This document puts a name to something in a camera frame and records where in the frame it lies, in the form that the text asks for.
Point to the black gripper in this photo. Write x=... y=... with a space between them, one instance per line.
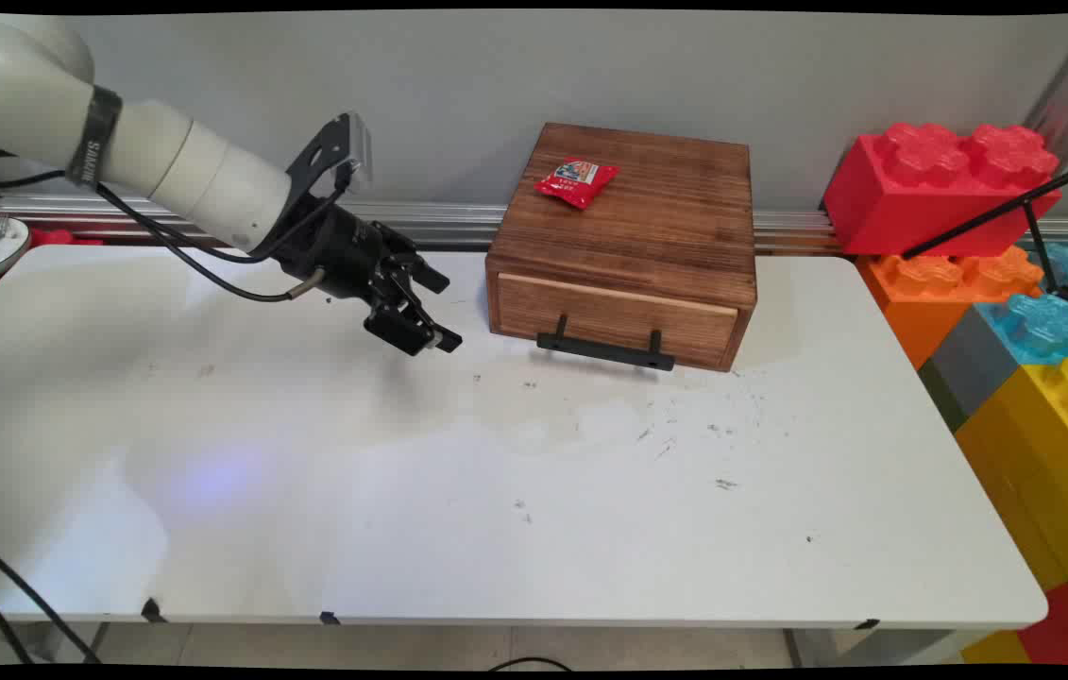
x=340 y=250

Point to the wooden cabinet door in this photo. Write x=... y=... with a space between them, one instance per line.
x=609 y=316

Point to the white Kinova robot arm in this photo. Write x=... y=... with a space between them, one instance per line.
x=165 y=161

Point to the red snack packet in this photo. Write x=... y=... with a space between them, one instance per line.
x=577 y=181

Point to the brown wooden drawer cabinet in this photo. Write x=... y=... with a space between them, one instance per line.
x=647 y=212

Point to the black tape piece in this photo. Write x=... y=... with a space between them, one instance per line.
x=867 y=624
x=330 y=619
x=153 y=611

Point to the big orange toy brick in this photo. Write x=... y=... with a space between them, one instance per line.
x=930 y=293

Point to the big red toy brick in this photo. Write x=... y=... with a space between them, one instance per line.
x=930 y=189

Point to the big grey toy brick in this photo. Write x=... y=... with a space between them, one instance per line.
x=968 y=364

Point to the black tripod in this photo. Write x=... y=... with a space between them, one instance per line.
x=1034 y=210

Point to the big blue toy brick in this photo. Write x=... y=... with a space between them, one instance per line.
x=1053 y=326

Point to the big yellow toy brick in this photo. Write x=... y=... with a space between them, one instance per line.
x=1043 y=444

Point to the flat red toy brick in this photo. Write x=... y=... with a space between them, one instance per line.
x=1067 y=628

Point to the aluminium rail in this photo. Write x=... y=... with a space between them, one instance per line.
x=439 y=222

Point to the wrist camera with black bracket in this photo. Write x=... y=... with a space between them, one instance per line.
x=335 y=156

